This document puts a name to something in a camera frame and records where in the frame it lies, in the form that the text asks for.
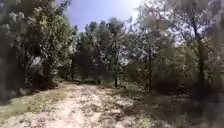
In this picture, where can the wood of trees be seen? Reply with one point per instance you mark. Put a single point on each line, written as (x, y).
(110, 50)

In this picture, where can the pale sandy dirt path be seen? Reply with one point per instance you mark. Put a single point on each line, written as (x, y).
(80, 110)

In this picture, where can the dry grass verge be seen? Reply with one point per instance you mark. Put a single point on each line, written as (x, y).
(173, 110)
(30, 101)

